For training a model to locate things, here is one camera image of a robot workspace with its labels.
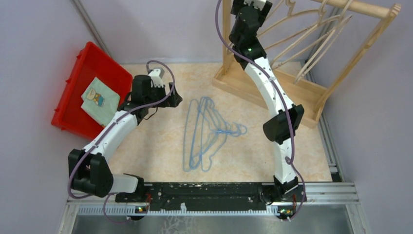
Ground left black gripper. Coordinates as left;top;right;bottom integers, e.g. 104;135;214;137
145;82;182;108

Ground blue wire hanger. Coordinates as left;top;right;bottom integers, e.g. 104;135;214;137
182;97;206;173
182;96;248;172
201;97;248;173

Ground beige plastic hanger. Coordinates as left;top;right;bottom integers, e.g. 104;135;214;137
258;0;339;51
259;0;353;77
257;0;325;37
293;0;353;84

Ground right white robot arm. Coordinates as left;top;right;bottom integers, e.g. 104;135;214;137
229;0;304;201

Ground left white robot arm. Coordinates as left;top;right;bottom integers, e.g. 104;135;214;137
67;74;183;202

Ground wooden hanger rack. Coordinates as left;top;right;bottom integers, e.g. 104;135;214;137
211;0;402;129

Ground folded light green cloth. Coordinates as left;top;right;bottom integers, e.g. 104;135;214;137
81;77;120;128

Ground red plastic bin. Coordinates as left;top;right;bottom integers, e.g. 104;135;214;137
51;41;132;140

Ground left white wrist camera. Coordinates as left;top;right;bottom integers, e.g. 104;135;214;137
148;68;165;88

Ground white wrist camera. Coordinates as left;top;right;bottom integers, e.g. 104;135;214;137
148;68;165;88
244;0;267;11

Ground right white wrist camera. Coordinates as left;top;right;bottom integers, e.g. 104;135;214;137
244;0;267;11

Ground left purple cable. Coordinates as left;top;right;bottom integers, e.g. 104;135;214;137
67;60;176;199

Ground purple cable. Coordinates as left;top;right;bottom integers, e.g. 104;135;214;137
67;60;176;199
215;0;307;222

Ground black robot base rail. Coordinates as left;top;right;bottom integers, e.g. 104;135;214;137
115;182;307;212

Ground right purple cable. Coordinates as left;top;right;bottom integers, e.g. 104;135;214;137
215;0;307;222

